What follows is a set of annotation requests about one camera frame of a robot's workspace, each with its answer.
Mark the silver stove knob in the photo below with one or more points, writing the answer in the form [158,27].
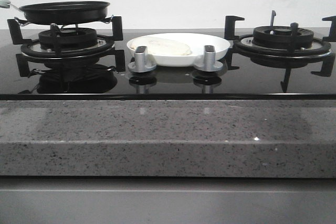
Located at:
[208,63]
[143,62]

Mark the grey cabinet drawer front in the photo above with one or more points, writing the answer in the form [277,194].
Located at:
[132,200]

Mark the black left pan support grate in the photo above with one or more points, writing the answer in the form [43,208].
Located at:
[61,60]

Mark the black pan support grate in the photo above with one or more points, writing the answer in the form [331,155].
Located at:
[61,60]
[288,59]

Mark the black right pan support grate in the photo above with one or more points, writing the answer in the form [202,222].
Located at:
[288,59]

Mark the white fried egg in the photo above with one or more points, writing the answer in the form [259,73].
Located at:
[161,46]

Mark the black left gas burner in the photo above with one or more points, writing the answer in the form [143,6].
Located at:
[69,38]

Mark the white round plate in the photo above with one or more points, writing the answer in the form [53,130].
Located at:
[195,41]

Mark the black gas burner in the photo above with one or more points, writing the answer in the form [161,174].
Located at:
[279,37]
[69,38]

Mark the black glass gas cooktop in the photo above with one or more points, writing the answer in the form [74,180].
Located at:
[243,77]

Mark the silver right stove knob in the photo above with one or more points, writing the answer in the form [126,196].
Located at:
[208,63]

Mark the black right gas burner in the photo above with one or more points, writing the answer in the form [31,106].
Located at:
[279,37]

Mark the silver left stove knob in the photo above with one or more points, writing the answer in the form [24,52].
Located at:
[143,62]

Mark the black frying pan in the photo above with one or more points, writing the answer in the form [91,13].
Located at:
[65,13]

